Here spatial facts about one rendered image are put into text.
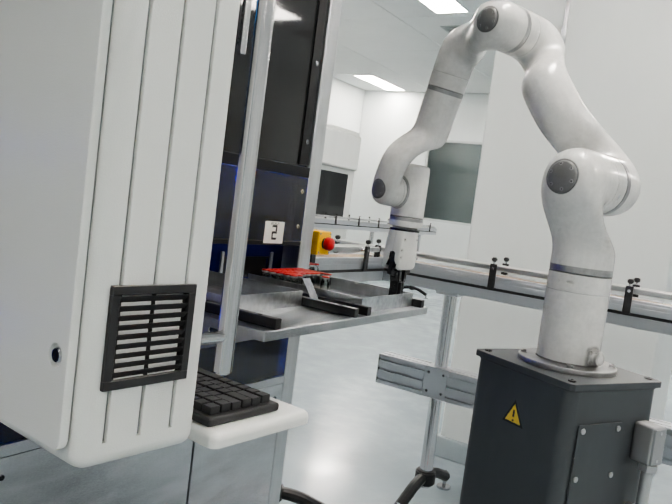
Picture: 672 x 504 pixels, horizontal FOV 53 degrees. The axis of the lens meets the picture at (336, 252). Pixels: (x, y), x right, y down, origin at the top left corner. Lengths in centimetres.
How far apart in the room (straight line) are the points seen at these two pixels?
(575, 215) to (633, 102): 176
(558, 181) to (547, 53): 35
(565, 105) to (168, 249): 92
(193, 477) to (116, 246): 116
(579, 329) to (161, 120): 91
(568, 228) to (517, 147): 181
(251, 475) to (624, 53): 220
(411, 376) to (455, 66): 141
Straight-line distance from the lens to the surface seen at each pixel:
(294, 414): 104
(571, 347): 139
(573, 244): 138
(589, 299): 139
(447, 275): 257
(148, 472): 172
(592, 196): 133
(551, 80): 149
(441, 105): 166
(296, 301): 153
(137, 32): 77
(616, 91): 310
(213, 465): 189
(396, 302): 171
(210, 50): 83
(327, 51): 202
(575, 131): 147
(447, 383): 264
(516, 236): 312
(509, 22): 151
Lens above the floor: 112
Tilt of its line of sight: 4 degrees down
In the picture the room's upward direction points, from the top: 7 degrees clockwise
